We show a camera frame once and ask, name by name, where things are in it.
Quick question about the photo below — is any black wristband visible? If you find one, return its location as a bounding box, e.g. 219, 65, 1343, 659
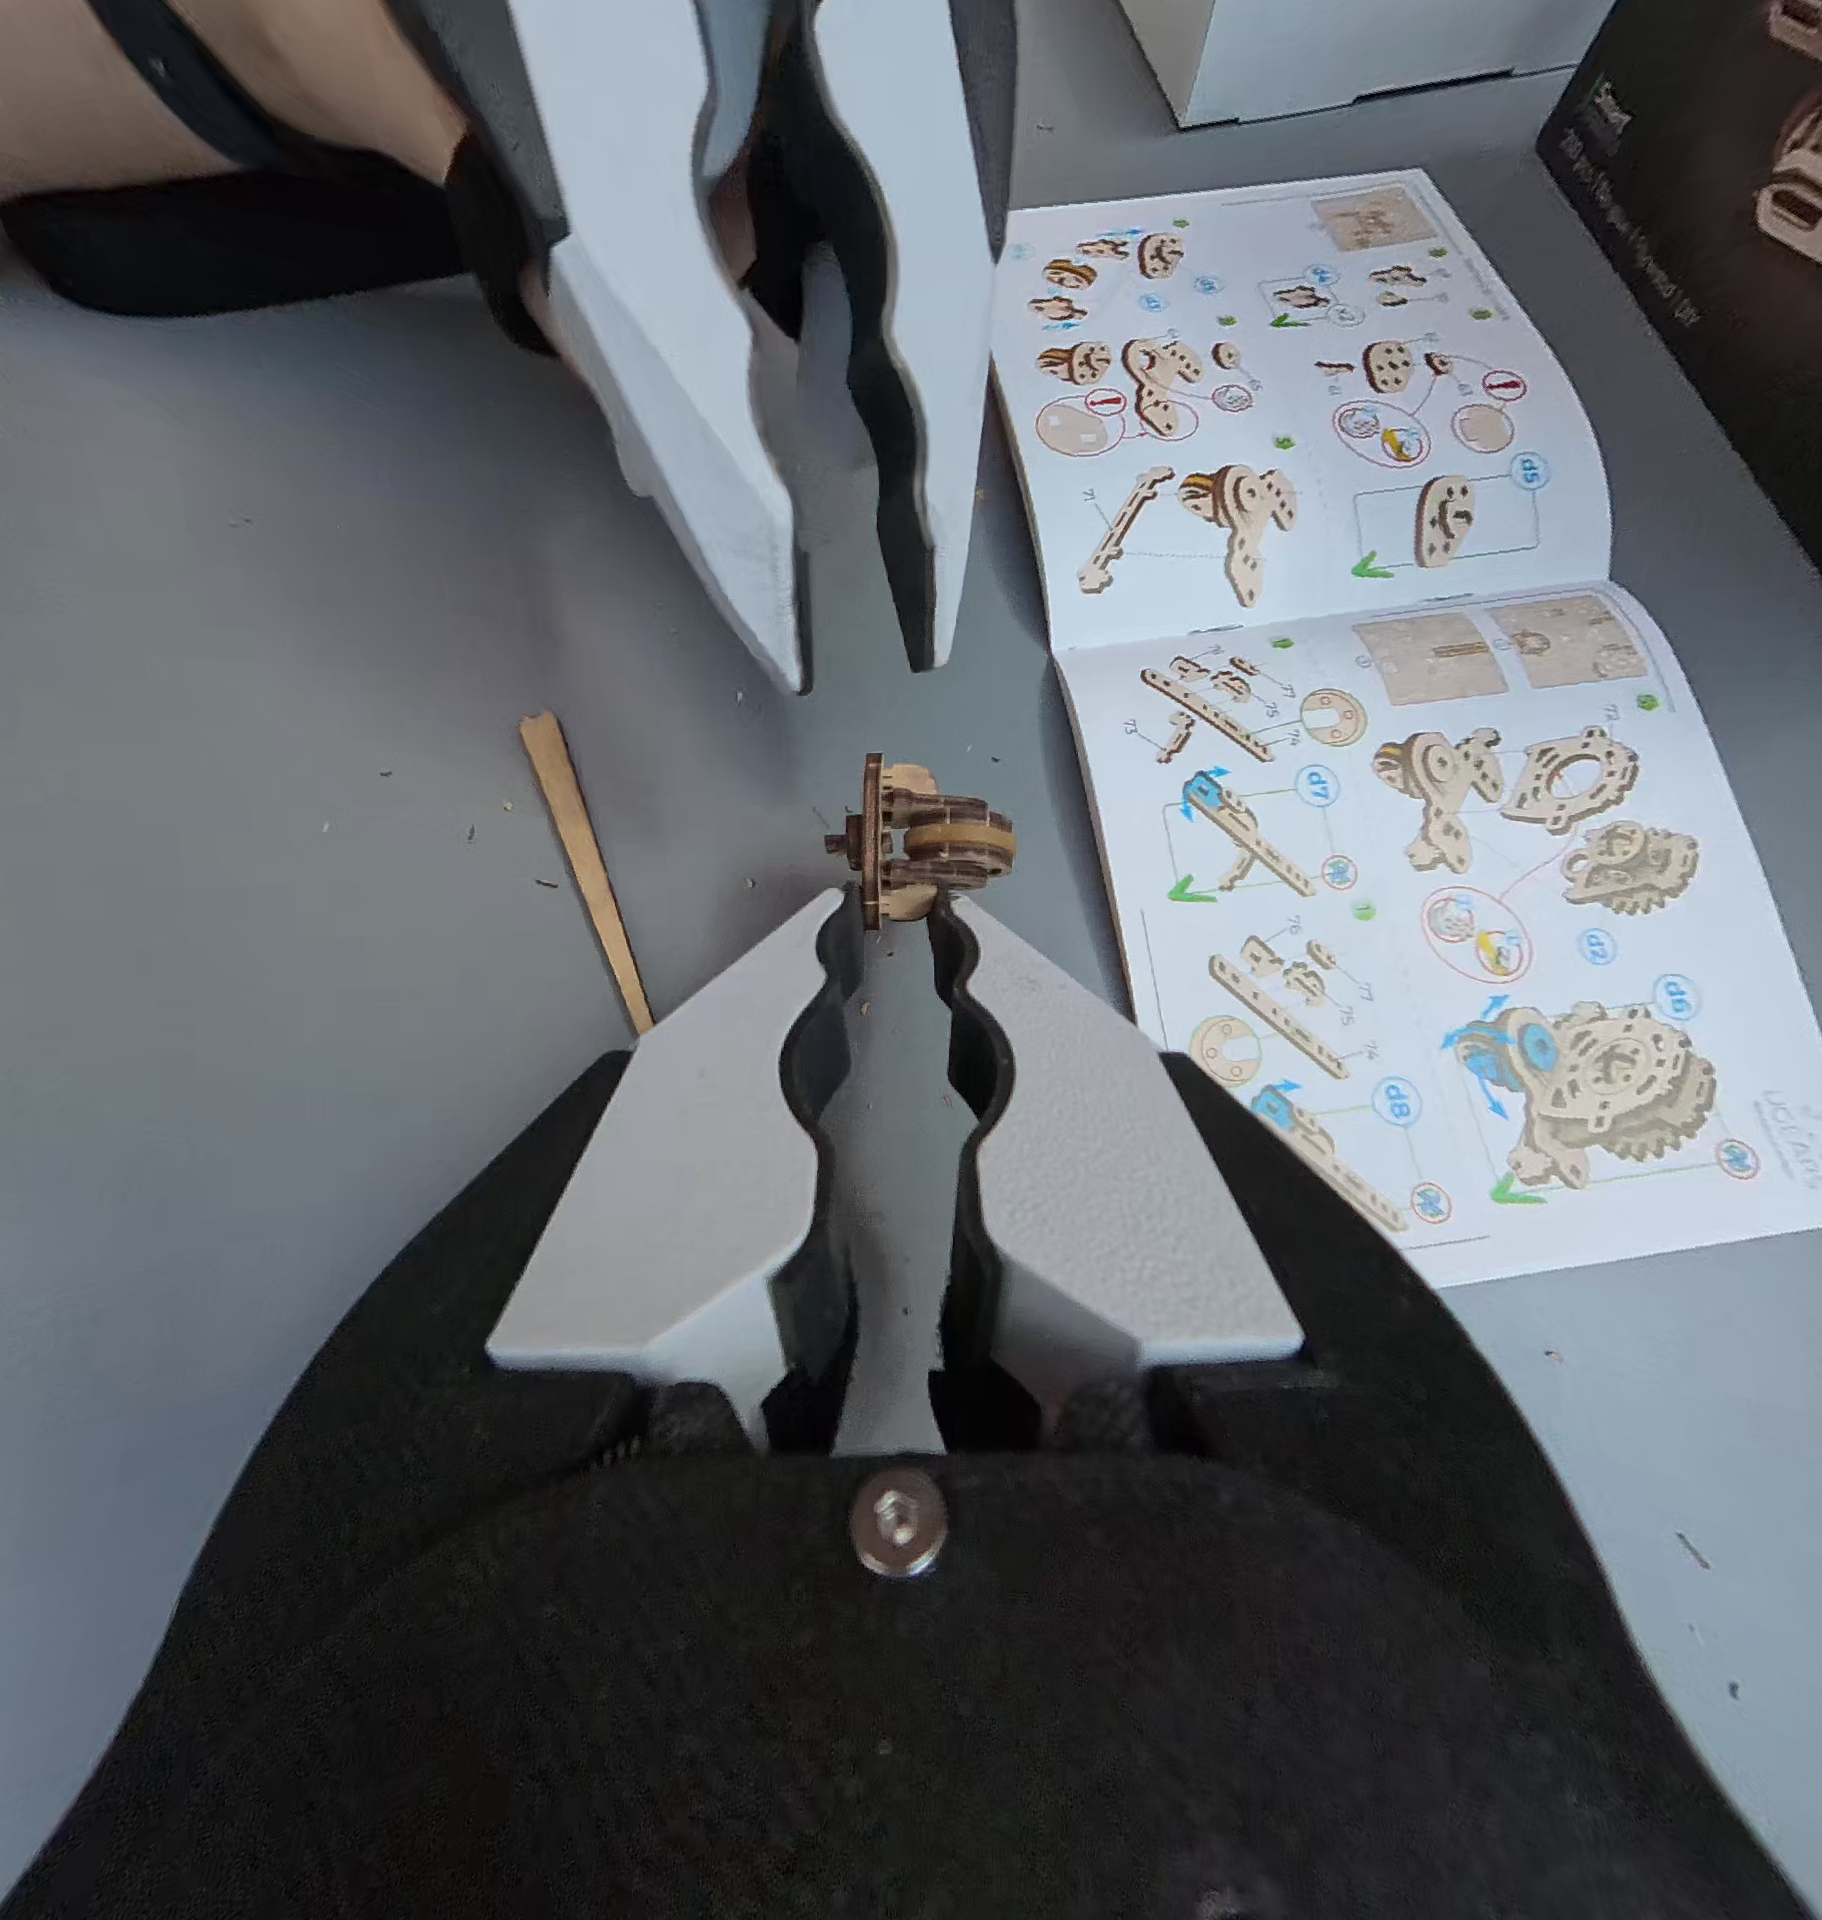
91, 0, 316, 172

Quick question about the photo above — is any person's left forearm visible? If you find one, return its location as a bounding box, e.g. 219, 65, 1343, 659
0, 0, 467, 265

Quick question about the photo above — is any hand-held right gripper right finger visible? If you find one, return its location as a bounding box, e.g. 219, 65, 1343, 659
924, 897, 1304, 1419

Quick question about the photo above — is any black mesh chair pad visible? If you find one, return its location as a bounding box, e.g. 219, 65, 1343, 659
0, 166, 551, 325

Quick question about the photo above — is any grey desk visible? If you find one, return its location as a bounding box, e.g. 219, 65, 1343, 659
0, 0, 1822, 1920

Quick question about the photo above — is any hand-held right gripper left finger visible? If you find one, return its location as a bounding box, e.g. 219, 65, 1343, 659
485, 884, 866, 1453

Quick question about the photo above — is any black model kit box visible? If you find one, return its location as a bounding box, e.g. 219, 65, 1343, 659
1541, 0, 1822, 648

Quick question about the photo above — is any pointed wooden stick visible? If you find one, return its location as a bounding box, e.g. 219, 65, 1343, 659
516, 712, 661, 1037

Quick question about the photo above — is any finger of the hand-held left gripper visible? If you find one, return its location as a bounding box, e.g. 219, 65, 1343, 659
505, 0, 810, 695
742, 0, 1000, 672

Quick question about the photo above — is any small wooden model assembly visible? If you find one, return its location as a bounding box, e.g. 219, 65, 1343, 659
819, 754, 1019, 926

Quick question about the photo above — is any open instruction booklet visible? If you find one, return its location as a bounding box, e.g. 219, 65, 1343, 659
992, 170, 1822, 1293

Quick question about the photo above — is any white cardboard tray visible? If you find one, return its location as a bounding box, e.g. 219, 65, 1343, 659
1117, 0, 1617, 128

